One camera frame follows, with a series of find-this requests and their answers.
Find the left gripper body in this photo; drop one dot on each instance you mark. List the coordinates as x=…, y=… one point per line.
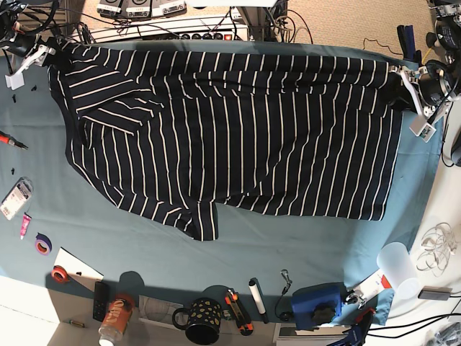
x=433, y=89

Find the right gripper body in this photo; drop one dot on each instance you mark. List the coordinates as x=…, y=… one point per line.
x=22, y=47

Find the navy white striped t-shirt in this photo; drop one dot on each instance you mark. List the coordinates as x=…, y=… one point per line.
x=169, y=135

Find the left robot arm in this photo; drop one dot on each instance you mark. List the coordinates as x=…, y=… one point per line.
x=446, y=36

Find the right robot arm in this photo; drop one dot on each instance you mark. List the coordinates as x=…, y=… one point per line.
x=11, y=28

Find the blue black clamp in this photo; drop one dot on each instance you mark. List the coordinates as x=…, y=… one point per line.
x=407, y=44

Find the clear plastic screw box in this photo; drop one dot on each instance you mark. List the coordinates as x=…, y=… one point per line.
x=19, y=195

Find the teal table cloth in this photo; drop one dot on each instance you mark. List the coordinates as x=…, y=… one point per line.
x=143, y=257

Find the translucent plastic cup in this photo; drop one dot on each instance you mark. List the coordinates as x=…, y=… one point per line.
x=399, y=270

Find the pink glue tube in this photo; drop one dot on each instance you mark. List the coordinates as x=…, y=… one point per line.
x=25, y=223

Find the white power strip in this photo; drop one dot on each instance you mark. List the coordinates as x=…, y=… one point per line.
x=210, y=27

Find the white red card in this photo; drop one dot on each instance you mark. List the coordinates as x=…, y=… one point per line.
x=372, y=286

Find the purple tape roll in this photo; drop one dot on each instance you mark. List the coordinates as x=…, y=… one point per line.
x=43, y=244

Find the grey small box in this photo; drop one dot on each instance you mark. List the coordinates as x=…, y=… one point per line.
x=435, y=294

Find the blue clamp block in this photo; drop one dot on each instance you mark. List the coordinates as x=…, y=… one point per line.
x=316, y=305

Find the orange tape roll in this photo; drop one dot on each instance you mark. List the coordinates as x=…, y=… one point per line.
x=59, y=274

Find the white paper sheet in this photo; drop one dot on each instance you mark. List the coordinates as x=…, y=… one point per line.
x=75, y=267

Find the white black marker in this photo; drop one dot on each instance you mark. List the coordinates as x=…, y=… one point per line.
x=257, y=297

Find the black remote control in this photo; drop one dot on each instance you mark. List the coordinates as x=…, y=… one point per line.
x=100, y=300

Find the orange black utility knife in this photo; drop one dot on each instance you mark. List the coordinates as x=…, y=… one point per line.
x=241, y=316

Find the orange drink bottle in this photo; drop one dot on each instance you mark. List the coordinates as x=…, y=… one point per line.
x=116, y=320

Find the black mug yellow pattern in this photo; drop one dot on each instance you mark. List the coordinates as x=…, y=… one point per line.
x=200, y=322

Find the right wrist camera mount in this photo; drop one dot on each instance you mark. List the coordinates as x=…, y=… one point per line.
x=38, y=56

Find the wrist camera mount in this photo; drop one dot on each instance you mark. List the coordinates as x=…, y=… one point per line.
x=423, y=125
x=38, y=56

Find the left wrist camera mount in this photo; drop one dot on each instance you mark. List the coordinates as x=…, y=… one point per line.
x=423, y=125

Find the orange handled screwdriver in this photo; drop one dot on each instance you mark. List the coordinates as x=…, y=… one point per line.
x=7, y=139

